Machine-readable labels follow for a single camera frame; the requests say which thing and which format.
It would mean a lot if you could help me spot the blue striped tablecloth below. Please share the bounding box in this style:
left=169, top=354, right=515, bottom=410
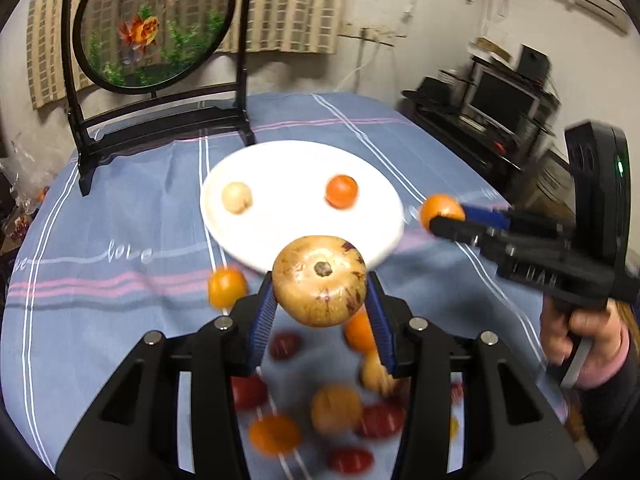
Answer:
left=1, top=93, right=567, bottom=479

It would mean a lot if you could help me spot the red tomato left edge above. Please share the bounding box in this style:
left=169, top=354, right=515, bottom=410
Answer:
left=328, top=446, right=374, bottom=476

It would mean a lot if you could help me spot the orange tomato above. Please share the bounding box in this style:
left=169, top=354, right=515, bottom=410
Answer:
left=420, top=194, right=465, bottom=232
left=248, top=414, right=304, bottom=456

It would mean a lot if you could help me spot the red nectarine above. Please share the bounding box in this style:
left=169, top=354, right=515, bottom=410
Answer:
left=355, top=403, right=405, bottom=440

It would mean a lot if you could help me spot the computer monitor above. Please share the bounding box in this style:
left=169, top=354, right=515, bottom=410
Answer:
left=463, top=67, right=540, bottom=134

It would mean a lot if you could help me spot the round goldfish screen on stand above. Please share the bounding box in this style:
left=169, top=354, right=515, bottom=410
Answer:
left=61, top=0, right=256, bottom=195

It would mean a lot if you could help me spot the small dark plum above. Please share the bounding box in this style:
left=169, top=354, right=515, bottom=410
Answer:
left=269, top=332, right=303, bottom=361

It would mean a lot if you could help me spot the black tracker box on gripper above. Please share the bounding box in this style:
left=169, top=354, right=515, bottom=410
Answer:
left=564, top=120, right=631, bottom=271

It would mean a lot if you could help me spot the black desk with equipment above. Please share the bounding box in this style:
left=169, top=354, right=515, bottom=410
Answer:
left=401, top=55, right=561, bottom=204

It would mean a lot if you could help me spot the tan round fruit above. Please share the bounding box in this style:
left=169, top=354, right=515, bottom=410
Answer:
left=310, top=384, right=363, bottom=436

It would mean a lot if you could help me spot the large orange mandarin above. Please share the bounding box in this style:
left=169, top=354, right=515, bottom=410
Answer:
left=326, top=174, right=359, bottom=209

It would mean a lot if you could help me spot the striped pepino melon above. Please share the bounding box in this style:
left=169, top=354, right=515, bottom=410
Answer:
left=271, top=235, right=367, bottom=327

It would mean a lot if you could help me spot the orange mandarin near plate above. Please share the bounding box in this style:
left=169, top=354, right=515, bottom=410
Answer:
left=343, top=308, right=376, bottom=354

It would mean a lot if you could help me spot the small yellow-orange tomato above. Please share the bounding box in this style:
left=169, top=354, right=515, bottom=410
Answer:
left=207, top=266, right=248, bottom=310

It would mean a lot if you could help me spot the small pale striped fruit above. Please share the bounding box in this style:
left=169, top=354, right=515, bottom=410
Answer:
left=359, top=351, right=398, bottom=398

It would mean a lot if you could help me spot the wall power strip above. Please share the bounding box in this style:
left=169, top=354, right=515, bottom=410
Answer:
left=338, top=27, right=396, bottom=48

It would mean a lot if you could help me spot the red tomato far left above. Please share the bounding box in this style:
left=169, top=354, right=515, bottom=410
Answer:
left=231, top=374, right=269, bottom=412

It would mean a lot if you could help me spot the white oval plate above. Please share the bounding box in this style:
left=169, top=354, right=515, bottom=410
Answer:
left=200, top=140, right=405, bottom=273

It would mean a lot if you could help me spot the pale yellow round fruit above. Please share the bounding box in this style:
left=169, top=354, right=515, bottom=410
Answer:
left=221, top=182, right=253, bottom=214

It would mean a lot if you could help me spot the person's right hand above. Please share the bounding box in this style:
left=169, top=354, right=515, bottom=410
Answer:
left=540, top=296, right=631, bottom=389

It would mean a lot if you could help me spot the black speaker box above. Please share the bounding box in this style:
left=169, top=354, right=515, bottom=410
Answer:
left=516, top=44, right=551, bottom=86

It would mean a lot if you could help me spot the striped beige curtain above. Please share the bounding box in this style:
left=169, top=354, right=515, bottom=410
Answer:
left=26, top=0, right=344, bottom=110

